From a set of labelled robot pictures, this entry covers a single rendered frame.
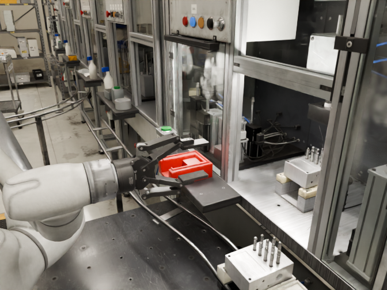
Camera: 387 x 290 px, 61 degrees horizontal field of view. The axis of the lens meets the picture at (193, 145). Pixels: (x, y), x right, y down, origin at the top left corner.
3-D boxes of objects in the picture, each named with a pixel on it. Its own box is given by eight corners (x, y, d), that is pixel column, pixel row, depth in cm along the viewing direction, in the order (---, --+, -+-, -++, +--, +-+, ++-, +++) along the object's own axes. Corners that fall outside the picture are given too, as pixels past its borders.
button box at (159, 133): (156, 154, 134) (155, 127, 129) (174, 151, 137) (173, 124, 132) (163, 162, 127) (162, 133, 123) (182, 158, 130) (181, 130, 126)
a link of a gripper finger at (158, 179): (143, 176, 73) (141, 182, 73) (185, 184, 79) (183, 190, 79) (138, 169, 76) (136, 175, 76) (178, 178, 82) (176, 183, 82)
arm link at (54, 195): (80, 149, 67) (80, 177, 78) (-7, 164, 61) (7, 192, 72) (92, 197, 63) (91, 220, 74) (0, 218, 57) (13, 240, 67)
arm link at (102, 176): (87, 173, 64) (118, 167, 66) (80, 155, 72) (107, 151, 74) (93, 212, 68) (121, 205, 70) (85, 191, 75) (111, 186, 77)
